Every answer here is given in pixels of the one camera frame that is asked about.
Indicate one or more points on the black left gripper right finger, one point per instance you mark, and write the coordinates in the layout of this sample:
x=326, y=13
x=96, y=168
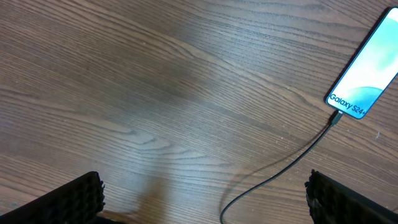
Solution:
x=333, y=203

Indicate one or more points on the Samsung Galaxy smartphone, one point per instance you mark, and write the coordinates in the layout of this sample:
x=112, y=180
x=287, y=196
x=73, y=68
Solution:
x=370, y=72

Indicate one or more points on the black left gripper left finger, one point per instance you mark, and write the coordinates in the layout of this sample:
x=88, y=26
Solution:
x=78, y=201

